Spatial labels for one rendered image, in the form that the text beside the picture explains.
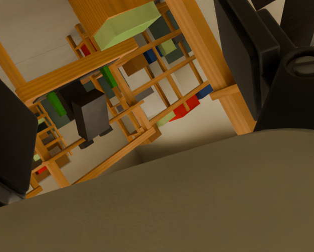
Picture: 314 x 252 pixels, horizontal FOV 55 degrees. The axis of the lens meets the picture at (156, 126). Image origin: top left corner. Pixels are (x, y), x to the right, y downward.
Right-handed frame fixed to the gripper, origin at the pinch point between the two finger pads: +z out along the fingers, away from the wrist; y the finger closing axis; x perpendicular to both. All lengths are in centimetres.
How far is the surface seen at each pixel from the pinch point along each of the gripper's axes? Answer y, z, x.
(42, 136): -472, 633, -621
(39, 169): -499, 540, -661
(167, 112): -45, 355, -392
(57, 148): -475, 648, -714
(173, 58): -11, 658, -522
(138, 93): -80, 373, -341
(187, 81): 8, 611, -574
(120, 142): -305, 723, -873
